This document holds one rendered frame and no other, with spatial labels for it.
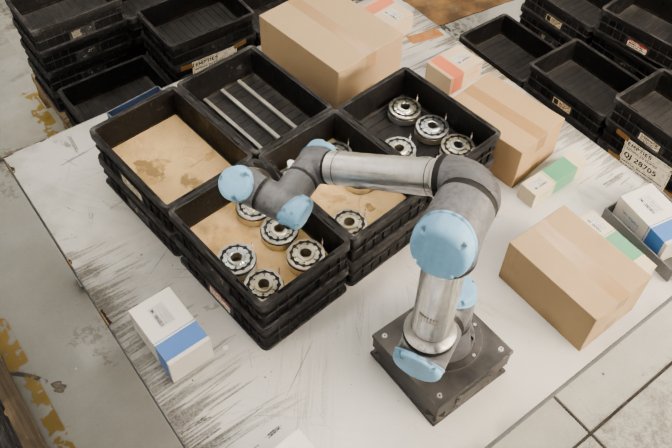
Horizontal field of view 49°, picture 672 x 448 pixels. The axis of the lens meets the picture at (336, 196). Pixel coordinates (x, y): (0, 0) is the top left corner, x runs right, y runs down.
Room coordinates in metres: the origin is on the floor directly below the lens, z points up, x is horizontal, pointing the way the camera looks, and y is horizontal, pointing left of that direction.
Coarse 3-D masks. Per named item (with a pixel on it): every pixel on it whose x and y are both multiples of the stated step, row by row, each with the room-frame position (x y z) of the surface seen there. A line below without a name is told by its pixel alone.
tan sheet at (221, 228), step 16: (224, 208) 1.31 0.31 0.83; (208, 224) 1.25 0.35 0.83; (224, 224) 1.26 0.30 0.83; (240, 224) 1.26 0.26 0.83; (208, 240) 1.20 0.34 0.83; (224, 240) 1.20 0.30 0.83; (240, 240) 1.20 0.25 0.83; (256, 240) 1.20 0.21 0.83; (256, 256) 1.15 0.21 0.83; (272, 256) 1.15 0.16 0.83; (304, 256) 1.16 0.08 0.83; (288, 272) 1.10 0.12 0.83
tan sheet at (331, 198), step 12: (324, 192) 1.38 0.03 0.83; (336, 192) 1.39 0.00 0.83; (348, 192) 1.39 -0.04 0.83; (372, 192) 1.39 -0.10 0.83; (384, 192) 1.39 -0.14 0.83; (324, 204) 1.34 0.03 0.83; (336, 204) 1.34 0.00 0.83; (348, 204) 1.34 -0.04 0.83; (360, 204) 1.34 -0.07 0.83; (372, 204) 1.35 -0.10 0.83; (384, 204) 1.35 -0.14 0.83; (396, 204) 1.35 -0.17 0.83; (372, 216) 1.30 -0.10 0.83
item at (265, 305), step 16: (256, 160) 1.41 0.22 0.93; (176, 208) 1.23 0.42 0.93; (176, 224) 1.18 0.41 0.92; (192, 240) 1.13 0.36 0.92; (208, 256) 1.08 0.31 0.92; (336, 256) 1.09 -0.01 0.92; (224, 272) 1.03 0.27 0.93; (304, 272) 1.04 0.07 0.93; (240, 288) 0.99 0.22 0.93; (288, 288) 0.99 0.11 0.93; (256, 304) 0.94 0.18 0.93; (272, 304) 0.95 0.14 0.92
